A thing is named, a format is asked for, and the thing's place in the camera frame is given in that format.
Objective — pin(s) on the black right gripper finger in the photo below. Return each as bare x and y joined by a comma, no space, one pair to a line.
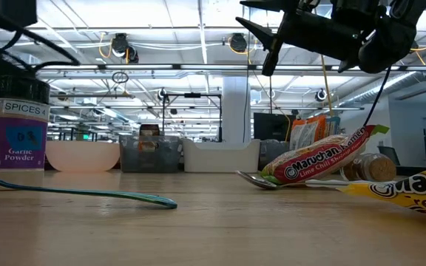
272,5
263,35

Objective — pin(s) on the blue white food box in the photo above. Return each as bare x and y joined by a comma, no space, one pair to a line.
333,125

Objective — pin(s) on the orange ramen packet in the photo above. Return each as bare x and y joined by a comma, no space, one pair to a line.
307,131

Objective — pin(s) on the brown spice pouch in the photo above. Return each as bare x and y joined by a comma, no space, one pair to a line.
149,130

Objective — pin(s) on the yellow ramen packet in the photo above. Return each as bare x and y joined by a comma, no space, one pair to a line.
412,196

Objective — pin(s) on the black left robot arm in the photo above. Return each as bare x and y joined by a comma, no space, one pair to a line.
6,13

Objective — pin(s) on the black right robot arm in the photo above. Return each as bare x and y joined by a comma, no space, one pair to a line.
387,40

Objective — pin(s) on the long ceiling light strip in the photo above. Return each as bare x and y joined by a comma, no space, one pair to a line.
205,67

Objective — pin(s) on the black monitor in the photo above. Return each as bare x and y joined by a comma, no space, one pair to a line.
272,127

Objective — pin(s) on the grey translucent bin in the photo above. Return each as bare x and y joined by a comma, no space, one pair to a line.
168,155
272,155

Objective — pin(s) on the lime chili shrimp ramen packet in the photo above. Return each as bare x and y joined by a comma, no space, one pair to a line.
320,159

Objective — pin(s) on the white plastic bin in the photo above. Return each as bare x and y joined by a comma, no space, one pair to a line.
220,159

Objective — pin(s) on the glass jar brown spice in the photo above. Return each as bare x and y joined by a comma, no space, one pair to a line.
374,168

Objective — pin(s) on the iridescent rainbow metal spoon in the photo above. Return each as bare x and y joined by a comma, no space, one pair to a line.
161,201

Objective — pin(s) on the pale pink bowl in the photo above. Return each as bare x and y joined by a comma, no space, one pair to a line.
83,157

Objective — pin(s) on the garlic powder spice jar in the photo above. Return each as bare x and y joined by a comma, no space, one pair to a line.
17,140

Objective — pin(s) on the black metal stand frame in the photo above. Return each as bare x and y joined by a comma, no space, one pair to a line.
192,94

